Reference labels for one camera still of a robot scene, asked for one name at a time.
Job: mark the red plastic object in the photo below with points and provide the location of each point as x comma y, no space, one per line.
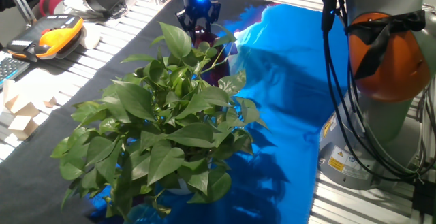
49,1

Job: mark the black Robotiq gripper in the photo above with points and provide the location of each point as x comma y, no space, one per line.
199,7

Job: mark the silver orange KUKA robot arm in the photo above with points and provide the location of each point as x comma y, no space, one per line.
381,122

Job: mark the white plant pot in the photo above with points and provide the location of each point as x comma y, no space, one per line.
180,188

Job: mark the black connector box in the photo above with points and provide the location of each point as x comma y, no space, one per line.
424,196

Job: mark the black computer keyboard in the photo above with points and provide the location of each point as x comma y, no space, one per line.
12,69

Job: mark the wooden cube block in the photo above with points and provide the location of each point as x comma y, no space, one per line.
22,128

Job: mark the dark red watering can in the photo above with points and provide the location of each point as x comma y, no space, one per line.
211,38

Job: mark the small wooden block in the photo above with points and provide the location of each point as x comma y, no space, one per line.
51,102

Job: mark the green pothos plant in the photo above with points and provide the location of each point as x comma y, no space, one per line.
163,159

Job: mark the wooden wedge block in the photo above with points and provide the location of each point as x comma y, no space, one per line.
22,107

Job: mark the orange black teach pendant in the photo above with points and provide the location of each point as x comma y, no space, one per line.
58,36

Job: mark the blue and grey printed cloth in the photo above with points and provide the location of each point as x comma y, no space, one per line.
289,81

